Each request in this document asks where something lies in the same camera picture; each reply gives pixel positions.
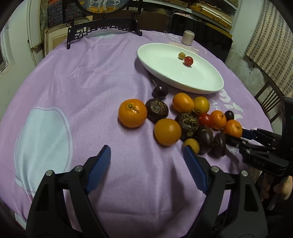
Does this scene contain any small orange mandarin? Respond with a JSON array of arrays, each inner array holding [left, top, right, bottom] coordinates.
[[211, 110, 227, 130], [223, 120, 243, 138]]

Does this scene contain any dark plum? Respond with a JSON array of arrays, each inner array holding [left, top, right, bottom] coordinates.
[[225, 110, 234, 122]]

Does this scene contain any red cherry tomato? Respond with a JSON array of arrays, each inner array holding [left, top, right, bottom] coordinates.
[[199, 114, 214, 128]]

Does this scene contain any small yellow fruit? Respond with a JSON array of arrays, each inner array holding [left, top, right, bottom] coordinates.
[[183, 138, 200, 154]]

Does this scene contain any dark mangosteen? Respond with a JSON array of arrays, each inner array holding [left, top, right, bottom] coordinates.
[[145, 98, 169, 123], [175, 113, 199, 141]]

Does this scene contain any orange mandarin front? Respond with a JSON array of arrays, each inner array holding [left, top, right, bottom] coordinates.
[[154, 118, 182, 146]]

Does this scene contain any large orange mandarin with stem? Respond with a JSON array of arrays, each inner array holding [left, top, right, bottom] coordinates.
[[118, 99, 147, 128]]

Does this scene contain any person's right hand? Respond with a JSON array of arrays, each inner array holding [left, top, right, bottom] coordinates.
[[245, 166, 292, 212]]

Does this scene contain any wooden chair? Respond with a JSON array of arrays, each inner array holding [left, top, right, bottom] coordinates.
[[254, 79, 284, 117]]

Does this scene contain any yellow orange fruit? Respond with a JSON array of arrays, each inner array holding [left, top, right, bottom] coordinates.
[[193, 96, 209, 115]]

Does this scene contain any orange mandarin near plate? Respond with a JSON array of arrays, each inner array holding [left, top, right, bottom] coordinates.
[[172, 93, 194, 113]]

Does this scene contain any purple tablecloth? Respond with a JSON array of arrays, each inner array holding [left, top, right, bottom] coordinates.
[[0, 29, 275, 238]]

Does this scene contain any red tomato on plate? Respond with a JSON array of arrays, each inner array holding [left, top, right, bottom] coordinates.
[[183, 57, 194, 67]]

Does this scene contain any dark cherry with stem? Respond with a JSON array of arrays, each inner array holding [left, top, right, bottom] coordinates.
[[151, 79, 169, 100]]

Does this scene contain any white drink can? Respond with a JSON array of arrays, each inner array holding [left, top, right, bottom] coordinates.
[[181, 30, 195, 46]]

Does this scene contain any white oval plate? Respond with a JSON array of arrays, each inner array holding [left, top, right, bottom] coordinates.
[[137, 43, 224, 94]]

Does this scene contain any shelf with wooden boards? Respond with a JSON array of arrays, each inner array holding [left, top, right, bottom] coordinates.
[[146, 0, 242, 38]]

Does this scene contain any black carved screen stand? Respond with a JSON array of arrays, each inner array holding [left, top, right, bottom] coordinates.
[[62, 1, 143, 50]]

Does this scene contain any white door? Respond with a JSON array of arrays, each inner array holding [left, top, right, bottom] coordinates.
[[26, 0, 44, 66]]

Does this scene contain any round deer painting screen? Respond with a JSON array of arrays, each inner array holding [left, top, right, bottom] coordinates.
[[75, 0, 129, 14]]

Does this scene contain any patterned wall mat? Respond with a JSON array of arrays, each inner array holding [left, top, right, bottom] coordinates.
[[245, 1, 293, 98]]

